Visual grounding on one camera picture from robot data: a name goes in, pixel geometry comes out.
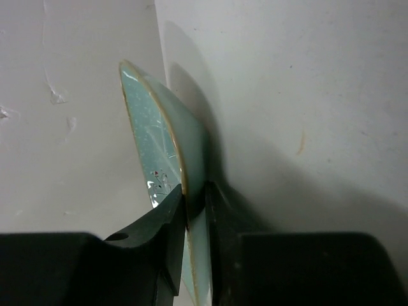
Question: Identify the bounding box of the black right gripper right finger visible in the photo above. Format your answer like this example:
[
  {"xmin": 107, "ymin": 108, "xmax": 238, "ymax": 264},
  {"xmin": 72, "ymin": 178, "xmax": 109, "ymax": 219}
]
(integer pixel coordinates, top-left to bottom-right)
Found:
[{"xmin": 205, "ymin": 182, "xmax": 407, "ymax": 305}]

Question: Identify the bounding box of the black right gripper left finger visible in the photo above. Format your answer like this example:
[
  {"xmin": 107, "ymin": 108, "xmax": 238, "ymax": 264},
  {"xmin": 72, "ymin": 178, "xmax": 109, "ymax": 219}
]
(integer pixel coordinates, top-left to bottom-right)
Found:
[{"xmin": 1, "ymin": 186, "xmax": 185, "ymax": 305}]

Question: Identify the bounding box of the light green floral plate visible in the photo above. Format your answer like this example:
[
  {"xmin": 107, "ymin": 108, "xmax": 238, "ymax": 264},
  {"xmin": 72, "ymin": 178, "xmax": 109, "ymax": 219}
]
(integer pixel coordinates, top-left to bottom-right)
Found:
[{"xmin": 119, "ymin": 60, "xmax": 210, "ymax": 305}]

